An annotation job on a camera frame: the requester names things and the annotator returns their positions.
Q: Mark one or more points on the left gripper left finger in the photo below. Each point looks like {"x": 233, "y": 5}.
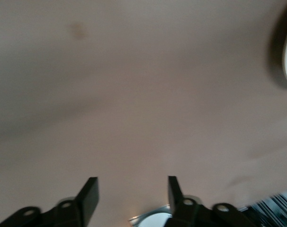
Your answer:
{"x": 84, "y": 203}

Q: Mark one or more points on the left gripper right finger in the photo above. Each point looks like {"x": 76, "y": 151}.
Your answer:
{"x": 175, "y": 198}

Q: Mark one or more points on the aluminium frame rack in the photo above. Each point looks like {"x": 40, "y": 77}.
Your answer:
{"x": 273, "y": 205}

